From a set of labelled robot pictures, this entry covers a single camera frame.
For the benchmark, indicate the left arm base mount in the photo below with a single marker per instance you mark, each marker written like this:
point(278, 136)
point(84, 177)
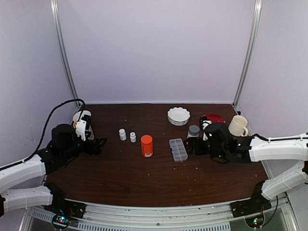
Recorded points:
point(61, 206)

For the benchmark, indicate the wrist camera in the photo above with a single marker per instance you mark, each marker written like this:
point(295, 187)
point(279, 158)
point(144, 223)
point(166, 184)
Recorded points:
point(204, 122)
point(80, 129)

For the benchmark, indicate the cream ceramic mug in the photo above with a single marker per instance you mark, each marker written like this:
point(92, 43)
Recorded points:
point(238, 126)

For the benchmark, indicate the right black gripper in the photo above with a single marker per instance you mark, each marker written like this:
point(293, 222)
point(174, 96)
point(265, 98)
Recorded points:
point(190, 148)

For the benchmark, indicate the plain white bowl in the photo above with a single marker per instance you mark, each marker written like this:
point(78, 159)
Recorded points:
point(82, 116)

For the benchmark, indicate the white fluted bowl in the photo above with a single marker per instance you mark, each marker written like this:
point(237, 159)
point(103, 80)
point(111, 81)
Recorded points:
point(178, 116)

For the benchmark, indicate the white floral mug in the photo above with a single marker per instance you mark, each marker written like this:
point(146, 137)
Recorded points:
point(89, 132)

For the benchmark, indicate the left aluminium frame post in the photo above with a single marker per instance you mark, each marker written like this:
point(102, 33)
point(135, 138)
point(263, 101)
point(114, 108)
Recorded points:
point(63, 53)

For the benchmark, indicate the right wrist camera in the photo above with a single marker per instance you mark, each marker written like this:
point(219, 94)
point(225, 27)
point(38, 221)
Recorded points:
point(204, 122)

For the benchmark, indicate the taller small white bottle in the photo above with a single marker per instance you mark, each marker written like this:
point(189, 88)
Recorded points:
point(122, 134)

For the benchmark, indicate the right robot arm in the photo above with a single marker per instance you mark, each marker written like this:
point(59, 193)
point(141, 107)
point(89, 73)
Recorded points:
point(256, 148)

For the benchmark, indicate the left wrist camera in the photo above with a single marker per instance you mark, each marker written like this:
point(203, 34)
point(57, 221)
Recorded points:
point(80, 129)

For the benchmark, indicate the shorter small white bottle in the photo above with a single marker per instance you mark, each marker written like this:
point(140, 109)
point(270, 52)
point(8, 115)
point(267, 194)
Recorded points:
point(133, 137)

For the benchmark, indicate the aluminium frame post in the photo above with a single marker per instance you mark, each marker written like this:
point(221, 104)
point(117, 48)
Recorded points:
point(63, 53)
point(249, 52)

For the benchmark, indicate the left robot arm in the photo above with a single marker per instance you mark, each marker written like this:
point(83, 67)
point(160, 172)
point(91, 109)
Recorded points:
point(65, 146)

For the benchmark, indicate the right aluminium frame post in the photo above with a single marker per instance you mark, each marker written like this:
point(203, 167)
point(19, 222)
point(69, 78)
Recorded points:
point(249, 52)

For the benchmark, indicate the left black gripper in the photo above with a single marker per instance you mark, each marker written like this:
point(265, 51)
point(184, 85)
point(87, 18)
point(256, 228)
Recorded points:
point(97, 148)

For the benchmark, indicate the grey capped white orange bottle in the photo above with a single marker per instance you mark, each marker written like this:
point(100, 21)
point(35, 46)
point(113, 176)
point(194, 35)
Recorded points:
point(193, 131)

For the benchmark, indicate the red patterned plate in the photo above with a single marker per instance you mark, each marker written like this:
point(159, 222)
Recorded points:
point(211, 117)

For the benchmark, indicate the front aluminium rail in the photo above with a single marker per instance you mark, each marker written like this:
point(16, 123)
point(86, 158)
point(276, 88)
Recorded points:
point(212, 217)

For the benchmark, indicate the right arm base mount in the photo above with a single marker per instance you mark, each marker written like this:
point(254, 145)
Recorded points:
point(256, 204)

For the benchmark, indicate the clear plastic pill organizer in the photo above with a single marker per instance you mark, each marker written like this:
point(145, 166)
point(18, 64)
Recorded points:
point(178, 150)

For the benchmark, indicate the orange pill bottle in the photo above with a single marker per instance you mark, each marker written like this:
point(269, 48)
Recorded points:
point(147, 146)

